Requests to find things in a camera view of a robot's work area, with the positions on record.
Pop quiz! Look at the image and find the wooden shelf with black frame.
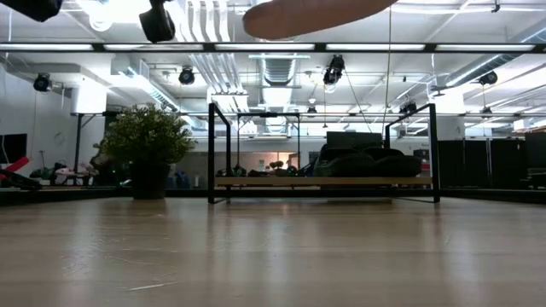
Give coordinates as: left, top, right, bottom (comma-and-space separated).
207, 102, 441, 205

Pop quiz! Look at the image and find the black rubber slide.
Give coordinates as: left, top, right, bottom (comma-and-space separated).
362, 146, 424, 178
313, 144, 377, 178

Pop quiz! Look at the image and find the pink rubber slide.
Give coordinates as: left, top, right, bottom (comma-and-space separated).
241, 0, 401, 41

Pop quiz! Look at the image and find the black monitor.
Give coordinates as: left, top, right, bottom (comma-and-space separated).
326, 130, 384, 150

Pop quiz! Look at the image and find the black ceiling reel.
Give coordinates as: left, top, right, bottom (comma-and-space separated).
177, 67, 196, 86
322, 54, 346, 86
32, 72, 53, 93
478, 70, 499, 86

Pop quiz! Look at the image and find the potted green plant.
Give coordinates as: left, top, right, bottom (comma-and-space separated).
98, 103, 198, 200

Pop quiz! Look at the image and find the silver ribbed air duct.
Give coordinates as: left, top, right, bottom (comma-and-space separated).
259, 57, 296, 87

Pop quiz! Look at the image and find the black metal rig frame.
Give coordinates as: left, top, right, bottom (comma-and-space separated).
0, 42, 546, 206

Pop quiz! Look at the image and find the black partition wall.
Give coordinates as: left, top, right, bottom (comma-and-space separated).
438, 131, 546, 191

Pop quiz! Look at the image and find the black wall screen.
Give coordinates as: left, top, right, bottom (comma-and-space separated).
0, 133, 28, 165

